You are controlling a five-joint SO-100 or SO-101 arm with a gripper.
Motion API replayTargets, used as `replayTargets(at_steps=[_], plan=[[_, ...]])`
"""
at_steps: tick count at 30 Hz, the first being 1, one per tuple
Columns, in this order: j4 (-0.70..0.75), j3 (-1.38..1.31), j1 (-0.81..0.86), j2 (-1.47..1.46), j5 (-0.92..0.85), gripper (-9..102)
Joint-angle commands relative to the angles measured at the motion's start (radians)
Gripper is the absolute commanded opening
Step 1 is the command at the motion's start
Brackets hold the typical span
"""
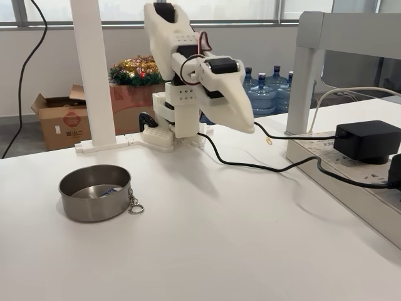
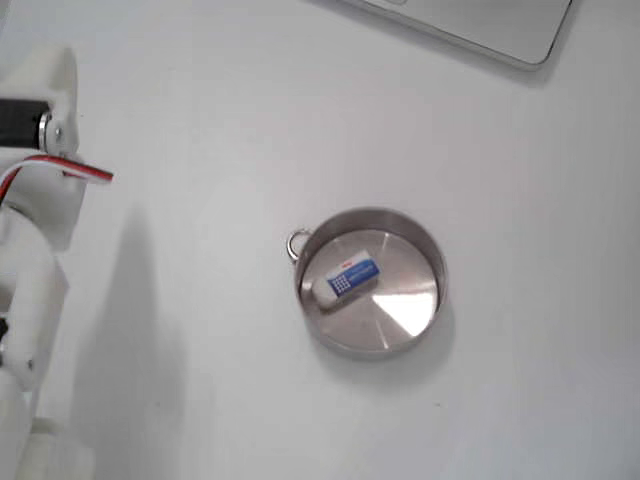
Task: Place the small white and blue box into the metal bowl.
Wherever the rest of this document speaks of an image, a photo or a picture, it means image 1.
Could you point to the tinsel Christmas wreath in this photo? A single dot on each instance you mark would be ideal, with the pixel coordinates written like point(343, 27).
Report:
point(131, 73)

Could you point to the white post with base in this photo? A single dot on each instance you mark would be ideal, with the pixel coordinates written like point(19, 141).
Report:
point(91, 78)

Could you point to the yellow paper clip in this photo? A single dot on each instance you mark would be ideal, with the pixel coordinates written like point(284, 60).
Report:
point(268, 140)

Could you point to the black table clamp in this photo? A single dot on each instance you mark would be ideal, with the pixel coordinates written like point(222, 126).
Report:
point(146, 118)

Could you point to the black power adapter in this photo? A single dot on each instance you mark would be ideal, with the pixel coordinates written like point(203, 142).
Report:
point(363, 139)

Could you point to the brown cardboard box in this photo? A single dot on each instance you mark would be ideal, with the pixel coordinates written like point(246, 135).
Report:
point(59, 125)

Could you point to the blue water jug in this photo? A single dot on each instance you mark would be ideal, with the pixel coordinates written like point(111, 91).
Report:
point(263, 100)
point(250, 82)
point(283, 98)
point(277, 80)

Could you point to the grey white shelf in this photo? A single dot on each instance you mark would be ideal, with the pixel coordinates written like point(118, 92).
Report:
point(305, 78)

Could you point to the black plug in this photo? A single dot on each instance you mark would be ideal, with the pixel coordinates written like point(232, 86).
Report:
point(395, 171)

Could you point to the metal bowl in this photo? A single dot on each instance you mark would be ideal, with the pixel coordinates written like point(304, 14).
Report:
point(91, 210)

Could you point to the white power strip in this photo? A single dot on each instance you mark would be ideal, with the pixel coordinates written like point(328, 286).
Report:
point(316, 150)

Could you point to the small white and blue box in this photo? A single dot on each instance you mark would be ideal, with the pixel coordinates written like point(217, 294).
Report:
point(109, 192)

